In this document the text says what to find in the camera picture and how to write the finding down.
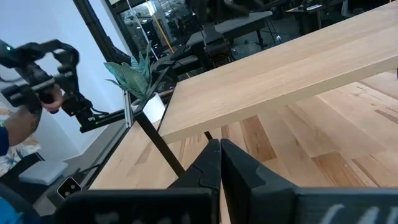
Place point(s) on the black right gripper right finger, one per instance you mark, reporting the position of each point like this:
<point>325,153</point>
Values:
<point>264,202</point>

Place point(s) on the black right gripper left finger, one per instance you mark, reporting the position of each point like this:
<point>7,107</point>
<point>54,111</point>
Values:
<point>192,202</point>

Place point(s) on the person's forearm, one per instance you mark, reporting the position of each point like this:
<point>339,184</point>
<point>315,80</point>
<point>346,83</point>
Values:
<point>21,127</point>

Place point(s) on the silver aluminium extrusion bar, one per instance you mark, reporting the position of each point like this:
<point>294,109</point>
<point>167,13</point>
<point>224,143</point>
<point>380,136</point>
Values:
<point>128,109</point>

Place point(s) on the green plant in white pot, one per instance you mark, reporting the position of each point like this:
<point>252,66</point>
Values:
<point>133,77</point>

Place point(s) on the grey foam pad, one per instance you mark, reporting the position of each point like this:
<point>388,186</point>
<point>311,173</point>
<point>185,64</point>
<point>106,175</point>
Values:
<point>43,172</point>

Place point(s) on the person's hand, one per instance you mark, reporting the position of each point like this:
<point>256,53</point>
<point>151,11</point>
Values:
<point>54,99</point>

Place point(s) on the floral patterned fabric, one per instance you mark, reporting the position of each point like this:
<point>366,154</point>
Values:
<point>18,155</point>

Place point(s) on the grey desk top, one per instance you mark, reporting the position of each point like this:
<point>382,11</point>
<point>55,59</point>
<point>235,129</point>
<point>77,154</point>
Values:
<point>242,21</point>

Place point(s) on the person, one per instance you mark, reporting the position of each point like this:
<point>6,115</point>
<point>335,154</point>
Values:
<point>7,214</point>

